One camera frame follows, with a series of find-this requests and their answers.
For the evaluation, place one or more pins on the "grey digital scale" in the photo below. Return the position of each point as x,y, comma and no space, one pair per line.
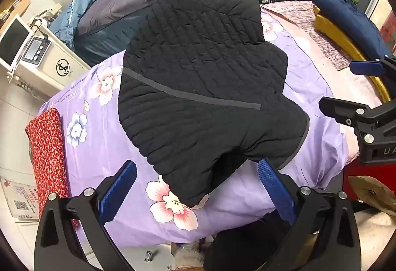
35,50

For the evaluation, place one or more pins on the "striped pink grey cloth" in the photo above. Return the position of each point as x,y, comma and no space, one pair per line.
303,17

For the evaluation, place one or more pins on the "yellow cushion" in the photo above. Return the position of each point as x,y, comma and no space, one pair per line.
334,30

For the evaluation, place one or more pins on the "beige machine with round logo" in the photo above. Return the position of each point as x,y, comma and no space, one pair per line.
55,79

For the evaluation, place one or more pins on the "pale pink sheet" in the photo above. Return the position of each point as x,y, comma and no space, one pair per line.
324,73

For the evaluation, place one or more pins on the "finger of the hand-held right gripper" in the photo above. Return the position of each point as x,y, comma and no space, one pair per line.
368,68
340,108

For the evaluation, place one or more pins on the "navy blue cushion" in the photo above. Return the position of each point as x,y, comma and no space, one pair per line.
346,11

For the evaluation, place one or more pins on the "black quilted jacket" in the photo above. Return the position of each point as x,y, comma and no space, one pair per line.
198,73

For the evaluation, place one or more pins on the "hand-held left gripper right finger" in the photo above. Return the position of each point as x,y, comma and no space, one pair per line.
277,187

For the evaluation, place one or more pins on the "beige cloth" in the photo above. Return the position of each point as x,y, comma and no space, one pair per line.
371,190

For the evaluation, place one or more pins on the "white framed monitor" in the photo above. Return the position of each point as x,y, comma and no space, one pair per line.
12,39

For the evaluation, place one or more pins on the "cream cloth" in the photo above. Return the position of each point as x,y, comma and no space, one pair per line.
377,237

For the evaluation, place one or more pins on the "red floral pillow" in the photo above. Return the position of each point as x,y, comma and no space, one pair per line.
46,147

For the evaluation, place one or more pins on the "metal bolt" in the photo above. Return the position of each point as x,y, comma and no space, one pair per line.
148,256

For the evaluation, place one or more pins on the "cream fur trim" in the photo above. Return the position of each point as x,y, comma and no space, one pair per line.
191,258

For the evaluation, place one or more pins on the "printed paper leaflet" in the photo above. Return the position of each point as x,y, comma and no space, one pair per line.
18,196

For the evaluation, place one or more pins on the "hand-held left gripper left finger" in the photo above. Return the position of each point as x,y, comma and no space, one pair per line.
119,189

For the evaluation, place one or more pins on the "red box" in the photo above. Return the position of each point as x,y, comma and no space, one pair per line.
365,170

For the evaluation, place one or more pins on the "purple floral bed sheet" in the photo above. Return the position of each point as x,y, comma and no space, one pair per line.
102,141

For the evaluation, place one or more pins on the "dark teal quilt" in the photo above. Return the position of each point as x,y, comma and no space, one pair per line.
99,45

